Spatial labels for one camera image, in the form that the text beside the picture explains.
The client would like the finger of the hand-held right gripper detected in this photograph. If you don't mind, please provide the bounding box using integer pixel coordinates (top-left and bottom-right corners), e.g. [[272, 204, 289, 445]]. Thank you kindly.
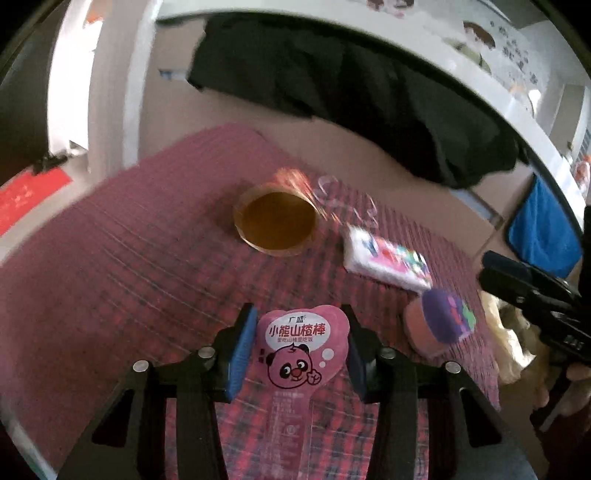
[[484, 250, 579, 297], [478, 271, 563, 320]]

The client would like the purple and pink foam pad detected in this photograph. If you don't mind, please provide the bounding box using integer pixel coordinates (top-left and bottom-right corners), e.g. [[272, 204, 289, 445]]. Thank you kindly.
[[404, 288, 477, 358]]

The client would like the black garment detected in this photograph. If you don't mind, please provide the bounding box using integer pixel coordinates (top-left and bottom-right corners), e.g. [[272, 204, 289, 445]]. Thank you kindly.
[[187, 14, 529, 190]]

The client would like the dark door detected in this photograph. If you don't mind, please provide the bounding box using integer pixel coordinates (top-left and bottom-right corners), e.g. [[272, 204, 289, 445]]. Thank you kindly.
[[0, 46, 61, 185]]

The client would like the clear plastic wrapper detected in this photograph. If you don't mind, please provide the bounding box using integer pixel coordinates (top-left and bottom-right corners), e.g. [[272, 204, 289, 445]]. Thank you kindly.
[[314, 174, 379, 227]]

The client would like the red plaid cloth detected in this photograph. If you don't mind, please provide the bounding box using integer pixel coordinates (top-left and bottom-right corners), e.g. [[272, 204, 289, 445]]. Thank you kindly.
[[0, 122, 502, 480]]

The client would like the black door hinge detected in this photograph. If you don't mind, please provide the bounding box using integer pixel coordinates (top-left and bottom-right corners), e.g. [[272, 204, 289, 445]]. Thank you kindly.
[[30, 152, 70, 174]]

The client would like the blue towel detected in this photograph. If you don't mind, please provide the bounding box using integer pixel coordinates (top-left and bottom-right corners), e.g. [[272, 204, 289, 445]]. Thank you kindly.
[[507, 173, 585, 278]]

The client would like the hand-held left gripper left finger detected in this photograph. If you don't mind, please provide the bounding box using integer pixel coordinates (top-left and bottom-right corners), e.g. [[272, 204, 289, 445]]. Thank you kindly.
[[58, 303, 259, 480]]

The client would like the white pink tissue packet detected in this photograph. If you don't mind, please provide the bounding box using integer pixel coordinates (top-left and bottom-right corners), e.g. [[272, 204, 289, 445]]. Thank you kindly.
[[342, 224, 433, 292]]

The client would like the red paper sheet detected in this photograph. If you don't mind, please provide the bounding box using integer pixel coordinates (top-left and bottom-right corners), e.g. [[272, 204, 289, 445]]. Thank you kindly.
[[0, 167, 75, 236]]

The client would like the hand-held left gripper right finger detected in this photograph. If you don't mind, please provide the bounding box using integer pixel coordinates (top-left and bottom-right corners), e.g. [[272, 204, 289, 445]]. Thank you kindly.
[[342, 305, 539, 480]]

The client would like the pale door frame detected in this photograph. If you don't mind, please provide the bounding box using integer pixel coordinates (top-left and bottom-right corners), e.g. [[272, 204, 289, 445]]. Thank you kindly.
[[48, 0, 158, 171]]

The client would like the pink heart-shaped candy wrapper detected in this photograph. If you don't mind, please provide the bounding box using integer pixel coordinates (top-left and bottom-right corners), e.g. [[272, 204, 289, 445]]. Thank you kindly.
[[255, 302, 352, 480]]

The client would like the person's right hand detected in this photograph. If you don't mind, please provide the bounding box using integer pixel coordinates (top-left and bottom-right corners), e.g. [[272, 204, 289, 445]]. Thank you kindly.
[[536, 362, 591, 416]]

